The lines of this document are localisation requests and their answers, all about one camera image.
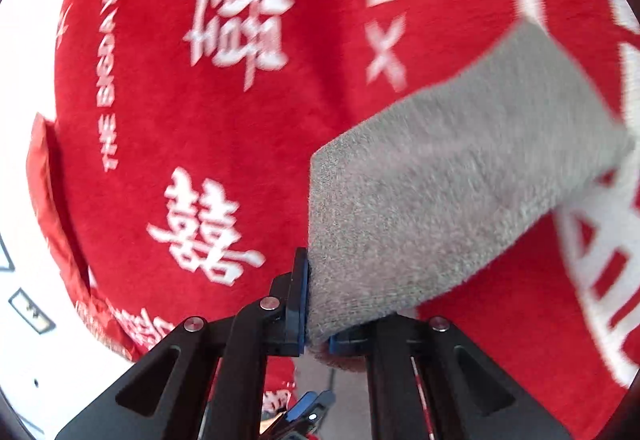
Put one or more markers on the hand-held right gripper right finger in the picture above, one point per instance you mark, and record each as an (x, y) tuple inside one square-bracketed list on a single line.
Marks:
[(346, 344)]

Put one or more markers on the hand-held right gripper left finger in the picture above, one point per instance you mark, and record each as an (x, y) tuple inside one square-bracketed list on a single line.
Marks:
[(300, 305)]

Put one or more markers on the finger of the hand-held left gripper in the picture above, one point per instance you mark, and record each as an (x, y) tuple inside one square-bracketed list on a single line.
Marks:
[(311, 407)]

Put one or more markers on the grey knit garment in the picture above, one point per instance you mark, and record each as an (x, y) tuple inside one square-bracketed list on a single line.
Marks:
[(425, 180)]

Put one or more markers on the red satin sheet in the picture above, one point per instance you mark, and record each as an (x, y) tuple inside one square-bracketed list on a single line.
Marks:
[(55, 220)]

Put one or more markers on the red printed blanket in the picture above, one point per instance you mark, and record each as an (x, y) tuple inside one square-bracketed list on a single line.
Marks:
[(150, 69)]

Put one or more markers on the white wall socket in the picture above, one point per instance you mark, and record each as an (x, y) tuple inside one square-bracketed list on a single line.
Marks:
[(32, 312), (4, 255)]

